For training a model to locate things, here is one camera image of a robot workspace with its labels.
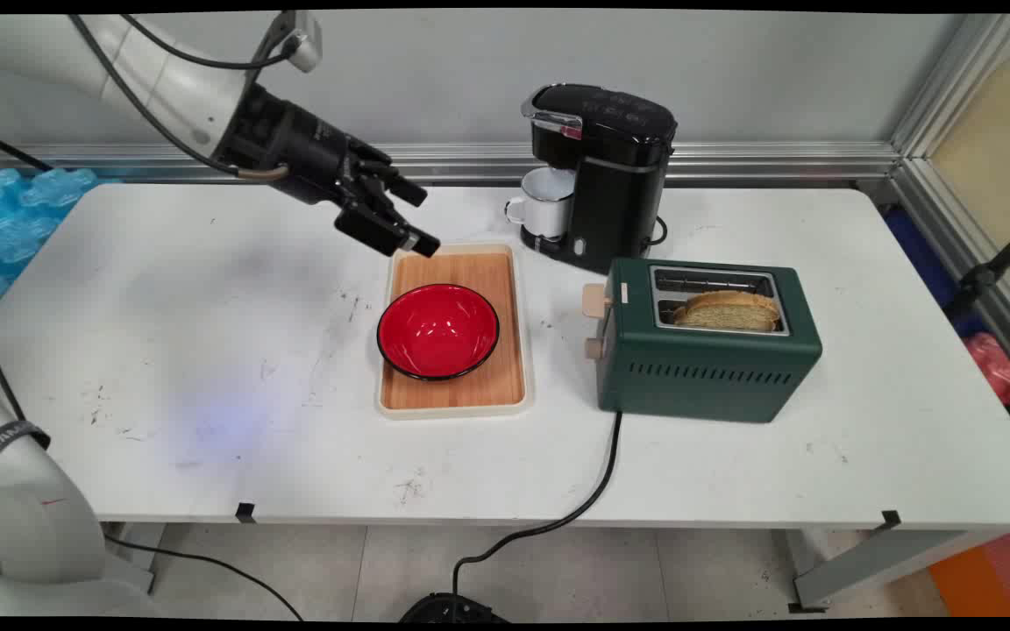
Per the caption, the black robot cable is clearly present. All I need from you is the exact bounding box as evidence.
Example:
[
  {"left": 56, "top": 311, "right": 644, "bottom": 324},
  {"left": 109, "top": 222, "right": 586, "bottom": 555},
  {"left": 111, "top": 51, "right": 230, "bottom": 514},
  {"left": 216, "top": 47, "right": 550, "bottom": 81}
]
[{"left": 67, "top": 14, "right": 297, "bottom": 181}]

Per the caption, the white mug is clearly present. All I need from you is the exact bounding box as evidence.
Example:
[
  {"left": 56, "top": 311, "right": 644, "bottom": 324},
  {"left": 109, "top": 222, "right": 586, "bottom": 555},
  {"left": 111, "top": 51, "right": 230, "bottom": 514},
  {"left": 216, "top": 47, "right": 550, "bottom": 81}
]
[{"left": 505, "top": 167, "right": 576, "bottom": 240}]

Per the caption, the green two-slot toaster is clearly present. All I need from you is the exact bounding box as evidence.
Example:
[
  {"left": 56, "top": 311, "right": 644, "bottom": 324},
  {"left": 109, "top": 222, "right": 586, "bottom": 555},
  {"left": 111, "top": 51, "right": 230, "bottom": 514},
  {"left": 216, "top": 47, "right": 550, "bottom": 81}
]
[{"left": 581, "top": 257, "right": 824, "bottom": 424}]

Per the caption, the black coffee machine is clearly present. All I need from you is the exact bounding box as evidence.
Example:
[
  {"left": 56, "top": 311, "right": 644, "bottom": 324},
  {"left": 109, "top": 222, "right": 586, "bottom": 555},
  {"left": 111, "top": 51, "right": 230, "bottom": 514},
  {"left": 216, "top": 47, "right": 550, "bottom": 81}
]
[{"left": 520, "top": 83, "right": 678, "bottom": 276}]

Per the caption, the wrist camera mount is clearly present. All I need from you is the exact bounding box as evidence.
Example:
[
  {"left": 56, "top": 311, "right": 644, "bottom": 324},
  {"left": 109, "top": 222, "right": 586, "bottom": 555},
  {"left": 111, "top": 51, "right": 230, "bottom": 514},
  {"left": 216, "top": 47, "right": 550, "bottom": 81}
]
[{"left": 252, "top": 12, "right": 324, "bottom": 74}]

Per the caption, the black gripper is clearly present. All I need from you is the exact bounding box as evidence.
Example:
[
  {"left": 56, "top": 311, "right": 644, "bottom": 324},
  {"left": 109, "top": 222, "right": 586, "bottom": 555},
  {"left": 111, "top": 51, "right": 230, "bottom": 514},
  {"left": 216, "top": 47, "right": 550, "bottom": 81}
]
[{"left": 214, "top": 83, "right": 442, "bottom": 259}]

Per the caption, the blue bubble wrap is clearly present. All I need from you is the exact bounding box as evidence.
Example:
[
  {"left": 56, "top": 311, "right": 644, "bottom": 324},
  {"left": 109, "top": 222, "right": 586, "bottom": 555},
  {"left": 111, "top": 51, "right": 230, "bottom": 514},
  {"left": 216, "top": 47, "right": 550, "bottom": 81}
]
[{"left": 0, "top": 167, "right": 98, "bottom": 330}]

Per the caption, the black tripod stand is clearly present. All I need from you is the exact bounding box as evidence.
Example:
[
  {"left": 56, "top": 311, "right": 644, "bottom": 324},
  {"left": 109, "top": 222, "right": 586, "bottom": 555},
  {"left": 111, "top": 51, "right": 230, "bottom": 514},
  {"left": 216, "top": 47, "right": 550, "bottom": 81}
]
[{"left": 943, "top": 213, "right": 1010, "bottom": 323}]

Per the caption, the red bowl with black rim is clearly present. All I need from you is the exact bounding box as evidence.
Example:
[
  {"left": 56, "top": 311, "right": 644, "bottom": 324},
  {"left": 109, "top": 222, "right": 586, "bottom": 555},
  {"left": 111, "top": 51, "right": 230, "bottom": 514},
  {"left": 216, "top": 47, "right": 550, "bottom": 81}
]
[{"left": 376, "top": 283, "right": 501, "bottom": 382}]

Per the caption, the toast bread slice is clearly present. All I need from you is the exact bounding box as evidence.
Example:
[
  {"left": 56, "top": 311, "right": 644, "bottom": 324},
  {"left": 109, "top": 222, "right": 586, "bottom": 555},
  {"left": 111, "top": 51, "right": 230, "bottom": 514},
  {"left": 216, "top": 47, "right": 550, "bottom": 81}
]
[{"left": 673, "top": 290, "right": 782, "bottom": 332}]

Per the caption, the aluminium frame rail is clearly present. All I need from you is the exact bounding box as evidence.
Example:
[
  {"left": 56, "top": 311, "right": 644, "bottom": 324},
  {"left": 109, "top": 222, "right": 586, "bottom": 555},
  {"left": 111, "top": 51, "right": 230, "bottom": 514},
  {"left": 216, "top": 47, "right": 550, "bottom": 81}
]
[{"left": 0, "top": 140, "right": 900, "bottom": 187}]

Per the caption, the red plastic bag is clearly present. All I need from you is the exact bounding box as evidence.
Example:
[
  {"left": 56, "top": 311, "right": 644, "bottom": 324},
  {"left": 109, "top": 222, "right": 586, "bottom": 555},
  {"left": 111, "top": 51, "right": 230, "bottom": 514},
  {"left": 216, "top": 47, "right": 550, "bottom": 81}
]
[{"left": 963, "top": 332, "right": 1010, "bottom": 406}]

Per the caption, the wooden tray with white rim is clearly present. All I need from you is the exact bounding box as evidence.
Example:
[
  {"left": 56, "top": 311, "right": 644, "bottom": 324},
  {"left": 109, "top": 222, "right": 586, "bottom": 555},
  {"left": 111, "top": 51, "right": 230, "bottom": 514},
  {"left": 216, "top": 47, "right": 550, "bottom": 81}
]
[{"left": 374, "top": 244, "right": 532, "bottom": 420}]

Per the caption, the black toaster power cable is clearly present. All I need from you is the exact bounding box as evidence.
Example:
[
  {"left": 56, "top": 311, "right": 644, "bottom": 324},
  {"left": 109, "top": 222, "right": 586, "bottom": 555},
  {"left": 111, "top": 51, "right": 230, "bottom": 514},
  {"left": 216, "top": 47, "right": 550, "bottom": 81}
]
[{"left": 449, "top": 410, "right": 624, "bottom": 621}]

